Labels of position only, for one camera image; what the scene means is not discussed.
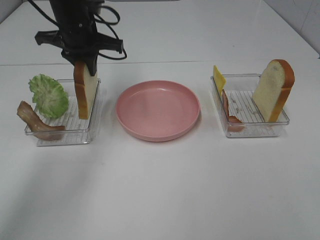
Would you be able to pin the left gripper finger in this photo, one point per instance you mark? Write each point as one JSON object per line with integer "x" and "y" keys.
{"x": 91, "y": 62}
{"x": 70, "y": 57}

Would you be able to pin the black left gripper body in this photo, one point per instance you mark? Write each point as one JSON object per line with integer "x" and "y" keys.
{"x": 79, "y": 35}

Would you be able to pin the bread slice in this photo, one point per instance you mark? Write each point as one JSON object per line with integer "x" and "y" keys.
{"x": 85, "y": 87}
{"x": 273, "y": 89}

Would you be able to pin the green lettuce leaf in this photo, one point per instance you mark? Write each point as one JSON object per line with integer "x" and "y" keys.
{"x": 49, "y": 96}

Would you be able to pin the bacon strip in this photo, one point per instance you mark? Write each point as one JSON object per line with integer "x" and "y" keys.
{"x": 230, "y": 118}
{"x": 33, "y": 121}

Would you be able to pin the yellow cheese slice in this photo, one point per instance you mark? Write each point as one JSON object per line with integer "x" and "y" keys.
{"x": 219, "y": 80}

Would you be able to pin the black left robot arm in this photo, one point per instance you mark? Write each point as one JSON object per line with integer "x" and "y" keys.
{"x": 63, "y": 8}

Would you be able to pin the left clear plastic tray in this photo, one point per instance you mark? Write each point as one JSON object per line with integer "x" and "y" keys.
{"x": 77, "y": 131}

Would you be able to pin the clear plastic tray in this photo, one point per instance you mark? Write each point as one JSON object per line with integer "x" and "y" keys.
{"x": 239, "y": 89}
{"x": 77, "y": 131}

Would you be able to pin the pink round plate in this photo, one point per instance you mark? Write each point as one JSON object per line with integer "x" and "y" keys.
{"x": 157, "y": 110}

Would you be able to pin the right clear plastic tray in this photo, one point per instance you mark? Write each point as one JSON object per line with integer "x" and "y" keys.
{"x": 239, "y": 89}

